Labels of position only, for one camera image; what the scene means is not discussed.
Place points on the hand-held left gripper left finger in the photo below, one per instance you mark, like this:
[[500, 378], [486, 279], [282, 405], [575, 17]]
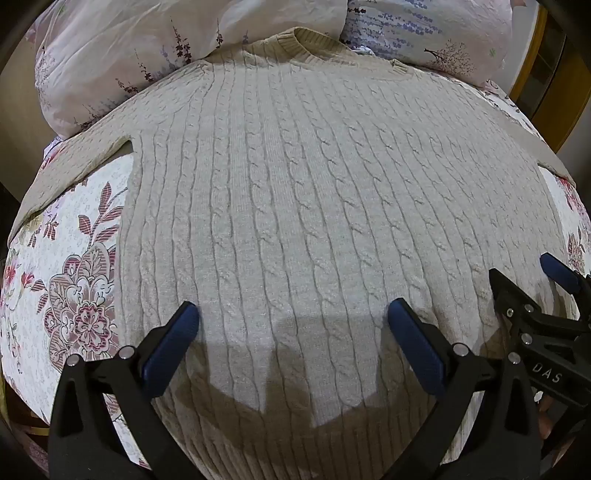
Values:
[[170, 350]]

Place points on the blue floral pillow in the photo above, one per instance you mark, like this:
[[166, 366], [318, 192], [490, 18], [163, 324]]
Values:
[[415, 27]]

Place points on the pink floral pillow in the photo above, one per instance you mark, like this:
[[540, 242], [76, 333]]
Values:
[[115, 50]]

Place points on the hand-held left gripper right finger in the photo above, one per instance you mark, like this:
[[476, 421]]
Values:
[[415, 347]]

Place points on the yellow wooden furniture frame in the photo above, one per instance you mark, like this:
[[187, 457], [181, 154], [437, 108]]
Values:
[[535, 60]]

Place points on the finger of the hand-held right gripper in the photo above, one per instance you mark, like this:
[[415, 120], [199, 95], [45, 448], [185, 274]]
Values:
[[510, 295], [559, 272]]

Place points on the person's right hand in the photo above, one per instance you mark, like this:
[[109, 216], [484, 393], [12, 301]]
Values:
[[545, 417]]

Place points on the floral bed sheet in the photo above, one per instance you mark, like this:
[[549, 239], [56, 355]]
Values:
[[69, 240]]

